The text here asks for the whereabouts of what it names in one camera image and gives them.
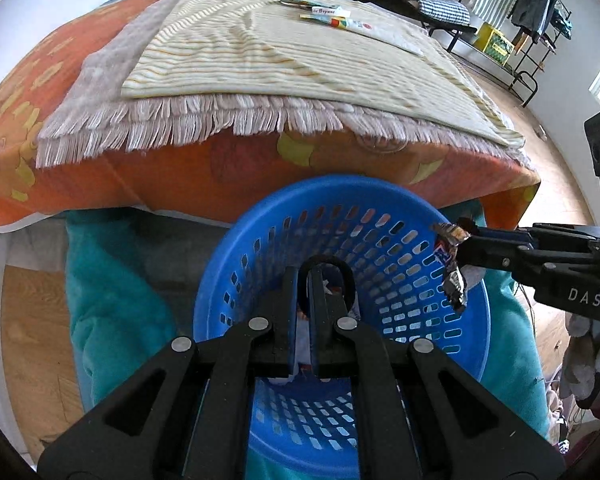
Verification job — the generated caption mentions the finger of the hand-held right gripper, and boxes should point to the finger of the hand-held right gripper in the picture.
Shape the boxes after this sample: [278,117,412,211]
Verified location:
[457,217,536,242]
[455,240,531,275]

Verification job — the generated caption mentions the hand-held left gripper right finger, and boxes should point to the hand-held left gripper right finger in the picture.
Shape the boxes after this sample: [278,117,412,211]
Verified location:
[307,267,566,480]

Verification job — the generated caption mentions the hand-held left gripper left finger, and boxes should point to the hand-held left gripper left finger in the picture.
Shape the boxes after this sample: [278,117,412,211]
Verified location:
[37,266,302,480]

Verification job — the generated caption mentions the white plastic bag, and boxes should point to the white plastic bag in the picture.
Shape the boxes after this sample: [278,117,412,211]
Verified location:
[272,305,361,386]

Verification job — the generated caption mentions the dark snack wrapper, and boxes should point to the dark snack wrapper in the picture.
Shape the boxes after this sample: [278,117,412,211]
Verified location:
[432,222,468,311]

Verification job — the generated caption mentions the black hair tie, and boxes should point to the black hair tie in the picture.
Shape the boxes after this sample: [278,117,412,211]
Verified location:
[299,255,357,318]

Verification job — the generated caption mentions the blue plastic basket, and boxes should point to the blue plastic basket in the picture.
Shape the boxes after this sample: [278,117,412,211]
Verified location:
[194,175,491,480]

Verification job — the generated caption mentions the beige fuzzy cloth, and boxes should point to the beige fuzzy cloth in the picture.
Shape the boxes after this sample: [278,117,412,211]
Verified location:
[562,310,600,411]

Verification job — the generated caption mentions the black metal clothes rack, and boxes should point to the black metal clothes rack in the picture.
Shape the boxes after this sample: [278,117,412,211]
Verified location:
[457,0,573,107]

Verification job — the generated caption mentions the teal cloth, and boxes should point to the teal cloth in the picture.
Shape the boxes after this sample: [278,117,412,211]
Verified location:
[65,200,551,480]

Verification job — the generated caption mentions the yellow green box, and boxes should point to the yellow green box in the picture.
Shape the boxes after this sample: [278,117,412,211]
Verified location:
[475,22,513,63]

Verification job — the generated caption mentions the orange floral tablecloth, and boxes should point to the orange floral tablecloth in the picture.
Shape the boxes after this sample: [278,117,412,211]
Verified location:
[0,0,541,233]

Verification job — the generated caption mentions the blue garment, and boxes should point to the blue garment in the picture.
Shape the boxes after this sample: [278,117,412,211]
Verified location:
[550,2,574,41]

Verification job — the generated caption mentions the dark jacket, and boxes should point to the dark jacket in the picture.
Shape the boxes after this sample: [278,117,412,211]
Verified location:
[511,0,553,43]

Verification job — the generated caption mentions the folded striped blanket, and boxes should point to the folded striped blanket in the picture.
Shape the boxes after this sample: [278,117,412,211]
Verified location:
[400,0,471,23]

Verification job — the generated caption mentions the yellow striped cloth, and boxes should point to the yellow striped cloth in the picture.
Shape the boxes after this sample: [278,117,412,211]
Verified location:
[121,0,523,148]

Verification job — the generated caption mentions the beige fringed cloth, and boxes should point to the beige fringed cloth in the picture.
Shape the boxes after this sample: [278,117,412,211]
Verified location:
[35,0,526,168]

